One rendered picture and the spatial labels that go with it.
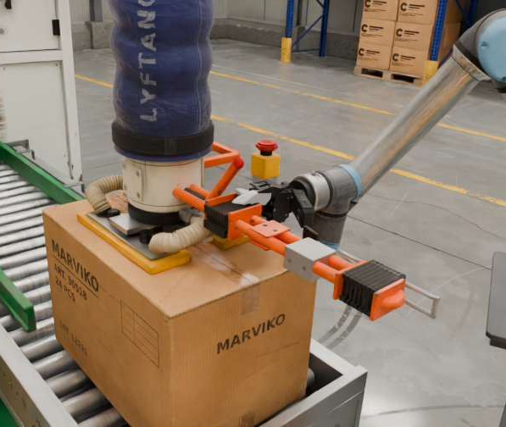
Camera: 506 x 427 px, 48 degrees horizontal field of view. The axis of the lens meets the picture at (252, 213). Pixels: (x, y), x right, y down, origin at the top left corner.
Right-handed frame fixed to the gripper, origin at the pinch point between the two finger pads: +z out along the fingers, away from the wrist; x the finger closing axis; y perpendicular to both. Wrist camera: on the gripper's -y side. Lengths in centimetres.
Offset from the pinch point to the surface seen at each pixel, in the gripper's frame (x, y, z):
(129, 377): -38.3, 11.3, 19.3
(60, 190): -47, 140, -22
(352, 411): -57, -14, -31
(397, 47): -57, 438, -675
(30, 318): -49, 60, 23
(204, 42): 31.5, 18.3, -3.8
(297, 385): -47, -6, -17
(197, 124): 15.3, 16.3, -1.1
